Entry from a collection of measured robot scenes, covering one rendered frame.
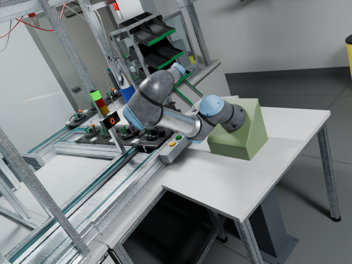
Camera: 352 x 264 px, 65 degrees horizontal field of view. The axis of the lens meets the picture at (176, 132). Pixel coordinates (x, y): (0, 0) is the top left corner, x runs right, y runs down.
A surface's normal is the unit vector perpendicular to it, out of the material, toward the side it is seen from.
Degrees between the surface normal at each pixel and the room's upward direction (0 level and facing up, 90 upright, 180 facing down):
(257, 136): 90
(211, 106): 35
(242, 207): 0
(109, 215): 90
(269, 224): 90
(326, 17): 90
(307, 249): 0
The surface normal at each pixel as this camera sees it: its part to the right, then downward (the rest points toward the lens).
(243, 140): -0.69, -0.28
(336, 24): -0.69, 0.54
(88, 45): 0.63, 0.11
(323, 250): -0.35, -0.84
